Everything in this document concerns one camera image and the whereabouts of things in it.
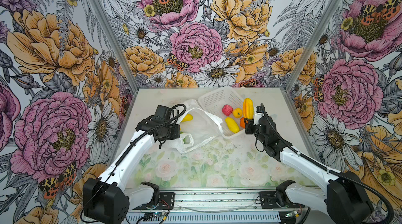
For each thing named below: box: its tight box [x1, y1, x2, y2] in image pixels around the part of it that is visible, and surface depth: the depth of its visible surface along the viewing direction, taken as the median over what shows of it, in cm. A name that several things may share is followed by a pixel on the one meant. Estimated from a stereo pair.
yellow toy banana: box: [225, 116, 241, 134], surface depth 99 cm
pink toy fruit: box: [221, 104, 233, 117], surface depth 105 cm
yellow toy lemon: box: [181, 113, 194, 123], surface depth 104 cm
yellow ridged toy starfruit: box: [242, 97, 254, 120], surface depth 85 cm
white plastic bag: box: [164, 98, 224, 154], surface depth 88 cm
